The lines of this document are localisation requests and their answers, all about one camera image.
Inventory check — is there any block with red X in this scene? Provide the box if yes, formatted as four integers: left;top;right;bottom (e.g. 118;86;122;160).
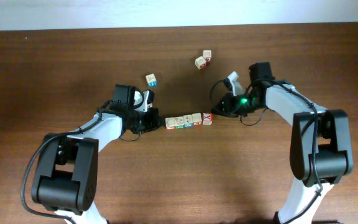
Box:
202;113;213;125

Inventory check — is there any block with car picture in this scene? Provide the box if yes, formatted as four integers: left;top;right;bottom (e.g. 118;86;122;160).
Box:
183;114;193;128

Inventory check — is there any block red side far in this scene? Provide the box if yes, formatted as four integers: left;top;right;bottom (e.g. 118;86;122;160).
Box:
195;56;207;70

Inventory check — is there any block with blue side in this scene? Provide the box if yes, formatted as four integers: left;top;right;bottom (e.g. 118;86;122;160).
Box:
145;73;157;87

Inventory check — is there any block with green side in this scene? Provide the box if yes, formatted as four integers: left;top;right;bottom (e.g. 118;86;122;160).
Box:
174;116;184;129

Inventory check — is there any farthest block red side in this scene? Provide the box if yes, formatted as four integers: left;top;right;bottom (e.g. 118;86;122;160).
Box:
203;50;212;62

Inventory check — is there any block with C red side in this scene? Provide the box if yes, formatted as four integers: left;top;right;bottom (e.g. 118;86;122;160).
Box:
165;117;175;129

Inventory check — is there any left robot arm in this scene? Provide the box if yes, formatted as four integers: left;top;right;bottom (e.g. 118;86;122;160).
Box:
21;85;163;223

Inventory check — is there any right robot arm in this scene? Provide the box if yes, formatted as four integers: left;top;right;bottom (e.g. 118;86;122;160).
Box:
211;62;354;223

